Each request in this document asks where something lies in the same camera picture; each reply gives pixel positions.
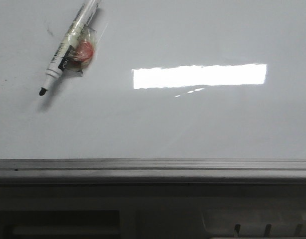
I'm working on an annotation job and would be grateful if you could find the white dry-erase marker black tip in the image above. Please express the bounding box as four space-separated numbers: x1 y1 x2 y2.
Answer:
39 0 101 96

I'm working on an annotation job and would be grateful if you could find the red object taped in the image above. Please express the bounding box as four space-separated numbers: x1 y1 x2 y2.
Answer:
66 26 97 75

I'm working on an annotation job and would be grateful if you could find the white whiteboard surface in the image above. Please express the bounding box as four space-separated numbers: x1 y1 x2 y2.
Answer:
0 0 306 159

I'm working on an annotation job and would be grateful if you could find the grey marker tray ledge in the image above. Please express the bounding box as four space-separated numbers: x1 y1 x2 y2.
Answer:
0 184 306 239

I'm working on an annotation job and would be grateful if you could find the grey aluminium whiteboard frame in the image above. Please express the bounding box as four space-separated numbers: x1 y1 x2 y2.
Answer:
0 158 306 185

